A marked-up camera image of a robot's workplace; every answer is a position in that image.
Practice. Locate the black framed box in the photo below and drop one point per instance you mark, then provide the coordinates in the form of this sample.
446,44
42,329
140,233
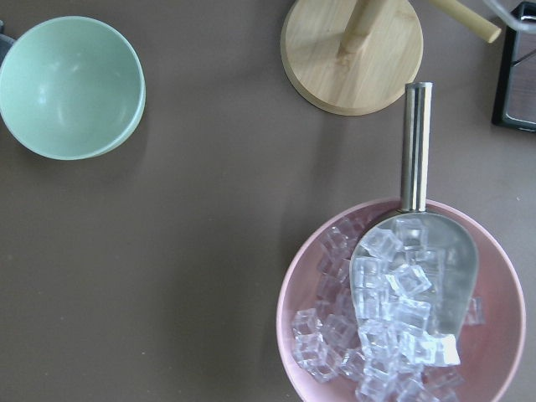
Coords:
514,105

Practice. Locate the grey folded cloth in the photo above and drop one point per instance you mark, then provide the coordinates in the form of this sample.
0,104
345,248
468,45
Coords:
6,43

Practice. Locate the clear ice cubes pile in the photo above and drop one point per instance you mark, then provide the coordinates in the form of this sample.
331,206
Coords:
366,334

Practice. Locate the wooden stand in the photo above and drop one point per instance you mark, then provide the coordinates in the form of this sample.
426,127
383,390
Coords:
351,58

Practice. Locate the green bowl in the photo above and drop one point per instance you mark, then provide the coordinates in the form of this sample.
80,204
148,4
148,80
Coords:
72,88

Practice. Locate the steel ice scoop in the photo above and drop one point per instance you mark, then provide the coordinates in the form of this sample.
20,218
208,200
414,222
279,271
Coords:
411,249

